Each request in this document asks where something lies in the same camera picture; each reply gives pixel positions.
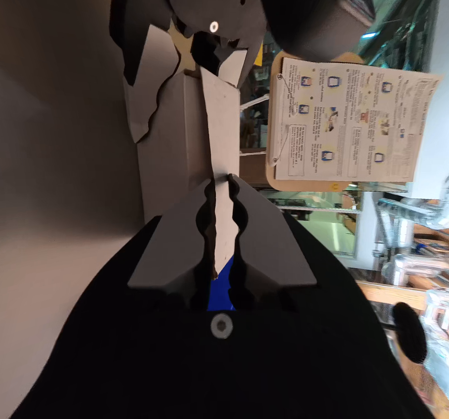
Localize printed instruction sheet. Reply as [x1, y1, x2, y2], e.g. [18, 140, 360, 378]
[275, 57, 444, 183]

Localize white cardboard box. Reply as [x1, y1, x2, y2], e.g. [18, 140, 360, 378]
[135, 26, 243, 280]

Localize wooden workbench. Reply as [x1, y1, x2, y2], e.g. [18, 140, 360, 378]
[356, 280, 434, 312]

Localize blue plastic bin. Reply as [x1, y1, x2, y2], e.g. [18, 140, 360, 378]
[207, 255, 236, 312]

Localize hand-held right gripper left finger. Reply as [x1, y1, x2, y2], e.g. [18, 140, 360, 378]
[127, 179, 216, 308]

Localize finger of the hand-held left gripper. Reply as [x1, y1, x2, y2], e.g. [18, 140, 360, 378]
[217, 48, 248, 86]
[128, 24, 182, 144]

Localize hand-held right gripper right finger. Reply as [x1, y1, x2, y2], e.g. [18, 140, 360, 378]
[227, 174, 319, 308]

